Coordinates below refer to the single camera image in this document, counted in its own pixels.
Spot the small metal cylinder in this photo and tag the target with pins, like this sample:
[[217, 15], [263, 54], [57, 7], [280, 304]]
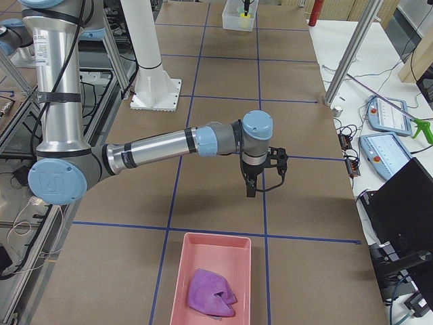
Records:
[[337, 111]]

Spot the pink plastic bin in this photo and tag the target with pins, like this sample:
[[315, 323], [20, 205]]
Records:
[[228, 256]]

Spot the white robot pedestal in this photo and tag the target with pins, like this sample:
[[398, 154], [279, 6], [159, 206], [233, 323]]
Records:
[[154, 89]]

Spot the yellow plastic cup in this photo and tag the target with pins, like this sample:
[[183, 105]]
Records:
[[244, 21]]

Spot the purple cloth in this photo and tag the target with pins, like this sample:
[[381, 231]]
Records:
[[210, 294]]

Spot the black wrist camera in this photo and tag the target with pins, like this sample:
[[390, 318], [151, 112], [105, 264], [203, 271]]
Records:
[[278, 159]]

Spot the near teach pendant tablet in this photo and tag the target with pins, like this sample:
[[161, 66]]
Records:
[[386, 153]]

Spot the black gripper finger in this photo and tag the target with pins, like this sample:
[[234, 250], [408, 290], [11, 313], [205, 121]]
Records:
[[250, 189], [246, 5]]

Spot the black monitor stand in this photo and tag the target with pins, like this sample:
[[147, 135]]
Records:
[[389, 268]]

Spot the red fire extinguisher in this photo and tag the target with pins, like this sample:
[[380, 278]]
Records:
[[315, 12]]

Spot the far teach pendant tablet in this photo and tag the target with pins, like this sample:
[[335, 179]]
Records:
[[384, 117]]

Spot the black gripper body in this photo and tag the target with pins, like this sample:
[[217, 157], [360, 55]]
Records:
[[251, 172]]

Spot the aluminium frame post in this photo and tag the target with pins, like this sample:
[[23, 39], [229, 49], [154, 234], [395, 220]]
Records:
[[352, 48]]

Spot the clear plastic box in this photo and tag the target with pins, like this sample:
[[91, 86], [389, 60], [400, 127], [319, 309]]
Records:
[[239, 15]]

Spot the black laptop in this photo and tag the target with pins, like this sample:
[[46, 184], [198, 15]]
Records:
[[400, 211]]

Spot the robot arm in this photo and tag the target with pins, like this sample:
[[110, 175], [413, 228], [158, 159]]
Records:
[[67, 166], [13, 37]]

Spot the teach pendant tablet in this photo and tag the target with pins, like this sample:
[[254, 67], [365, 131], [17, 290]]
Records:
[[386, 153], [384, 117]]

